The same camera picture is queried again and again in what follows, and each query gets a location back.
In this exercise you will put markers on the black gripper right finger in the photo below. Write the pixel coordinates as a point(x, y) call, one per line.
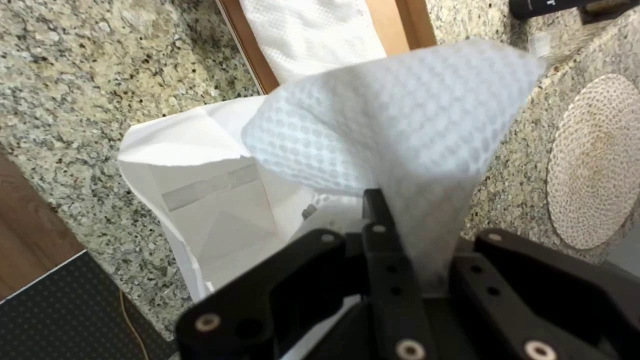
point(533, 301)

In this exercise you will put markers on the black dotted mat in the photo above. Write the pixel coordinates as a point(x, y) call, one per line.
point(61, 321)

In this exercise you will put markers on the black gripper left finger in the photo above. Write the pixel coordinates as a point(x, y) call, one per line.
point(391, 301)

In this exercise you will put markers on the cardboard tray with white rim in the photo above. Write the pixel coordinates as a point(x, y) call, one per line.
point(391, 20)

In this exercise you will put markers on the glass jar with black label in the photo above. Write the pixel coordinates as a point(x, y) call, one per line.
point(533, 4)

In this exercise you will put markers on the folded white towel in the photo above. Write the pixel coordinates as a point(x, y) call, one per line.
point(313, 33)

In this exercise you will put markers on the white paper bag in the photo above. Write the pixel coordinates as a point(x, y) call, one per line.
point(201, 200)

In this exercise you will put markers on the white waffle towel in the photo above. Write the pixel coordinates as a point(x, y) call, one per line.
point(412, 120)

